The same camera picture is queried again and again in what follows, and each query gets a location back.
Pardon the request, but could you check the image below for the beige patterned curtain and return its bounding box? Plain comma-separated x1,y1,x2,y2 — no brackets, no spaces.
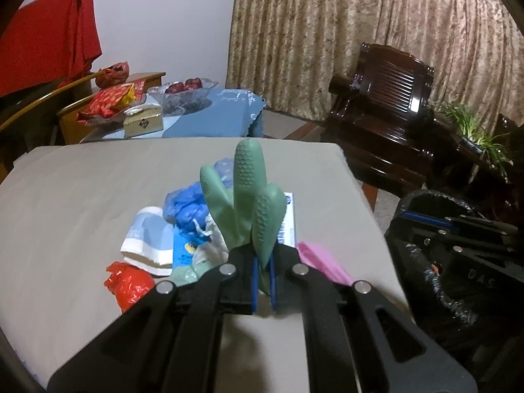
225,0,520,132

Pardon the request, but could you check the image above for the red snack bag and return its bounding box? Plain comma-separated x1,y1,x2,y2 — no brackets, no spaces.
77,83,137,121

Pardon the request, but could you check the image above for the dark wooden side table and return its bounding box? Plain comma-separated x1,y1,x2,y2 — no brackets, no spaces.
426,108,512,214

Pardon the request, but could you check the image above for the glass fruit bowl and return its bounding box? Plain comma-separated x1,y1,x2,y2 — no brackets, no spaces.
146,77,219,116

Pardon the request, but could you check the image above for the curved wooden chair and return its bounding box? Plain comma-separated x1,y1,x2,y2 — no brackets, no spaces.
0,71,97,173

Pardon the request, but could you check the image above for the gold cardboard box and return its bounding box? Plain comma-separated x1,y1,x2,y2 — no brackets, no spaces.
123,104,164,139

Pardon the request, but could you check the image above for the green potted plant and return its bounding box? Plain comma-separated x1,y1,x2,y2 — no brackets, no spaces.
436,100,514,181

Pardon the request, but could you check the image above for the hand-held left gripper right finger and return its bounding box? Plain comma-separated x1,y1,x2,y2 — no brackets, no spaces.
269,246,477,393

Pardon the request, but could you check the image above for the table with blue cloth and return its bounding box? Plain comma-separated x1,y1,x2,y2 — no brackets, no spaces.
80,87,267,144

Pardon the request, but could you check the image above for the blue hand cream tube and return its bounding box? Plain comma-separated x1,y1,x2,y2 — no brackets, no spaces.
172,223,205,271

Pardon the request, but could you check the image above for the white and blue paper packet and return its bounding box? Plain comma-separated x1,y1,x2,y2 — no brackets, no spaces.
120,207,175,277

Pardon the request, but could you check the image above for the white box with blue print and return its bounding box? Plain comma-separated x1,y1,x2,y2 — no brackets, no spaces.
275,192,297,248

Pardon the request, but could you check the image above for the crumpled blue plastic shoe cover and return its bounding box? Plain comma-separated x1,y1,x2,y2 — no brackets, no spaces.
164,158,236,234

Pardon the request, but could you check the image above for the pink plastic bag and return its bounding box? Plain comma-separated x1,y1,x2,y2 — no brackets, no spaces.
295,241,355,287

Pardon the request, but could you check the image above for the red hanging cloth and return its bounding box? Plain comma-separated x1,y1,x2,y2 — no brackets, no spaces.
0,0,103,98

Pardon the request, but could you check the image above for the crumpled white tissue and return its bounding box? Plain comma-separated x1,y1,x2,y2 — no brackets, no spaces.
192,213,229,267

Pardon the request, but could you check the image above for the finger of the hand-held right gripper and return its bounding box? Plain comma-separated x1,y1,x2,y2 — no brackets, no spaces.
403,212,518,234
411,229,467,256

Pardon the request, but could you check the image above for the light wooden cabinet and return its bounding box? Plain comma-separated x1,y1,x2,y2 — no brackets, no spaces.
57,72,166,145

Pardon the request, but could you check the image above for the dark wooden armchair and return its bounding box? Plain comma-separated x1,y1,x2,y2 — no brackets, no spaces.
493,115,524,183
319,42,439,185

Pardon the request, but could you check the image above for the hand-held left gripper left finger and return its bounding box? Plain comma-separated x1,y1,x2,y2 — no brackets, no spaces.
47,246,259,393

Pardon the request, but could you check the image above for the black trash bin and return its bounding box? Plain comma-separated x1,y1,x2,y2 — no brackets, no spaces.
385,190,524,377

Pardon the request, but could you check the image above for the green rubber glove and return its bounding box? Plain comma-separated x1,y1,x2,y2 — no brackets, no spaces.
170,138,287,295

